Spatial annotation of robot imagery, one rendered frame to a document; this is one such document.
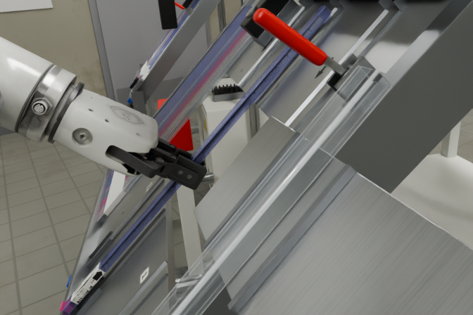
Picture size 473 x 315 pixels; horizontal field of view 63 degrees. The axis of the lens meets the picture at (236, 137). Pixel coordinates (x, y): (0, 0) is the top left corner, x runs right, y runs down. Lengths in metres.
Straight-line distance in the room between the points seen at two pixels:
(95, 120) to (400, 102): 0.29
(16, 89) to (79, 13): 3.94
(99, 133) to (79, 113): 0.03
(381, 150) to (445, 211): 0.70
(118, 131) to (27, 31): 3.91
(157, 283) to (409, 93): 0.29
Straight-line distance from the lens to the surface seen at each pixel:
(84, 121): 0.42
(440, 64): 0.30
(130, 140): 0.42
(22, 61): 0.45
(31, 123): 0.44
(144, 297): 0.44
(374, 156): 0.29
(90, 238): 0.74
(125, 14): 4.43
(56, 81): 0.44
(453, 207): 1.01
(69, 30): 4.35
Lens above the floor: 1.11
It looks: 20 degrees down
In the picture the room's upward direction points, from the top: 5 degrees counter-clockwise
